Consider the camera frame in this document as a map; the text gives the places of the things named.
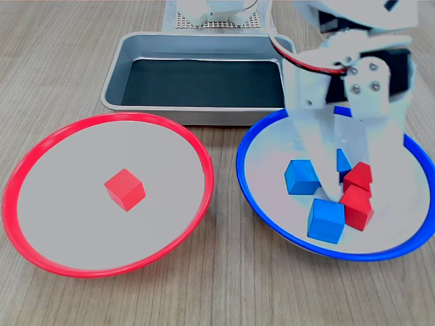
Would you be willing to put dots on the small red cube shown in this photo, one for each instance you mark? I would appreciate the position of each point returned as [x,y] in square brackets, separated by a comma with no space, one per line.
[124,190]
[357,208]
[358,175]

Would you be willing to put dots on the white plate blue rim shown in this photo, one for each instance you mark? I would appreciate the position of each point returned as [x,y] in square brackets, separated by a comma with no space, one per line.
[272,203]

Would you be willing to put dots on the small blue cube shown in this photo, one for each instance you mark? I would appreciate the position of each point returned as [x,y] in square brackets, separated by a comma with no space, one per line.
[343,166]
[326,220]
[300,176]

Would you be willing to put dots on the black tray mat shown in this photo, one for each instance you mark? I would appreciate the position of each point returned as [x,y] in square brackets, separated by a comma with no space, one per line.
[204,85]

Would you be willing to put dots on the pale tape sheet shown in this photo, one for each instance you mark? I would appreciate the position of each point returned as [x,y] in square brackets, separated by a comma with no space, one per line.
[168,17]

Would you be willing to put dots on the steel tray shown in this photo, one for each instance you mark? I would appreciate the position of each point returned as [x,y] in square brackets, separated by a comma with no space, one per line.
[117,68]

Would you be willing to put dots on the white plate red rim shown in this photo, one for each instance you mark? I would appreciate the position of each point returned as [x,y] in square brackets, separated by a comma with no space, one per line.
[68,203]

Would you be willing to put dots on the pale perforated base plate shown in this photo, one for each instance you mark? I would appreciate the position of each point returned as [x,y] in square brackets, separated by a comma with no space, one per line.
[251,22]

